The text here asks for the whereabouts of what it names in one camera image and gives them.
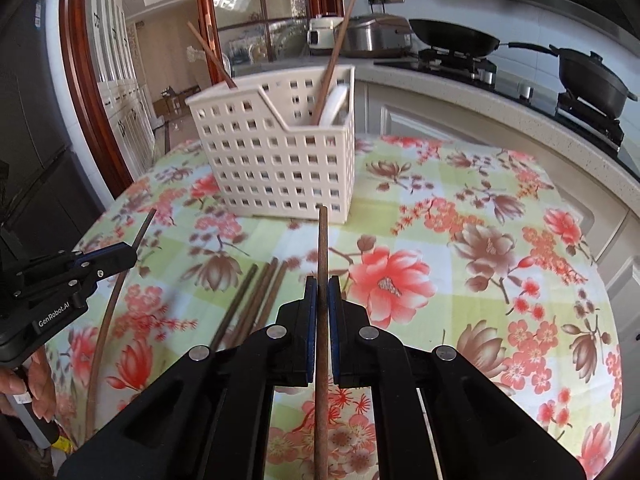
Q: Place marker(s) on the white rice cooker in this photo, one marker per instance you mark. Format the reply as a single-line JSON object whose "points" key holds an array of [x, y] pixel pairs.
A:
{"points": [[320, 35]]}

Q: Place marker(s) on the black lidded pot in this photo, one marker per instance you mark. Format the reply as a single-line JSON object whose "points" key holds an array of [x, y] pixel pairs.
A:
{"points": [[590, 85]]}

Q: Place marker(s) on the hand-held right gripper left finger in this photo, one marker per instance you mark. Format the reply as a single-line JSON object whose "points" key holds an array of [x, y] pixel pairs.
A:
{"points": [[311, 330]]}

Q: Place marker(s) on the wooden sliding glass door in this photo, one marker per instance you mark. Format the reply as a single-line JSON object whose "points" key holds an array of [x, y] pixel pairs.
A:
{"points": [[202, 10]]}

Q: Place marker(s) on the black wok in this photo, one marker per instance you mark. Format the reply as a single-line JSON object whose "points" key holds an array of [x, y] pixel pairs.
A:
{"points": [[450, 37]]}

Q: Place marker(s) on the white perforated plastic basket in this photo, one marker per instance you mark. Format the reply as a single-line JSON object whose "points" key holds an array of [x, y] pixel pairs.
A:
{"points": [[270, 160]]}

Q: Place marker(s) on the dark grey refrigerator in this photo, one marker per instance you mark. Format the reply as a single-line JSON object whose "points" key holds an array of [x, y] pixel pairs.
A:
{"points": [[35, 110]]}

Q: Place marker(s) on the floral checked tablecloth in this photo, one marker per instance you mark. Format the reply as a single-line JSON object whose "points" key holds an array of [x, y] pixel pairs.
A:
{"points": [[450, 210]]}

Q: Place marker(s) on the white hallway cabinets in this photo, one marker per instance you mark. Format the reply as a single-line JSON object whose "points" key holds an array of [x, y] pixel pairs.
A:
{"points": [[115, 85]]}

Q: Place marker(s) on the white ceramic soup spoon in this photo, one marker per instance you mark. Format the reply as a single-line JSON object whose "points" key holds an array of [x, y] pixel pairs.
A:
{"points": [[336, 105]]}

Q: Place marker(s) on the cardboard boxes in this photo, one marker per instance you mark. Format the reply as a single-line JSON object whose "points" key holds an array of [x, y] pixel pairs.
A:
{"points": [[170, 100]]}

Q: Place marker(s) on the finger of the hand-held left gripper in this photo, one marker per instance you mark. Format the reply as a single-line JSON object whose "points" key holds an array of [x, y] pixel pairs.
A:
{"points": [[112, 251], [112, 267]]}

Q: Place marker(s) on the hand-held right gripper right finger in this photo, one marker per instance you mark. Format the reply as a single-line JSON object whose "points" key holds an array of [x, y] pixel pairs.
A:
{"points": [[334, 330]]}

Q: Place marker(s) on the person's left hand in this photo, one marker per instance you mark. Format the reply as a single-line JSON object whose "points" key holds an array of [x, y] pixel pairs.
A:
{"points": [[37, 375]]}

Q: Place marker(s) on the silver rice cooker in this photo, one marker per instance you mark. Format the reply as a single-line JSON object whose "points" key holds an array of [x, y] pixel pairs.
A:
{"points": [[380, 35]]}

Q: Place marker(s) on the white stone countertop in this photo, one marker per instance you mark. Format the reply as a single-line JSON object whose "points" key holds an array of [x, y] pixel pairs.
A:
{"points": [[500, 120]]}

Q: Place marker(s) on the black glass gas stove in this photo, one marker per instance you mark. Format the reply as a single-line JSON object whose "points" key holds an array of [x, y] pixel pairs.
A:
{"points": [[540, 105]]}

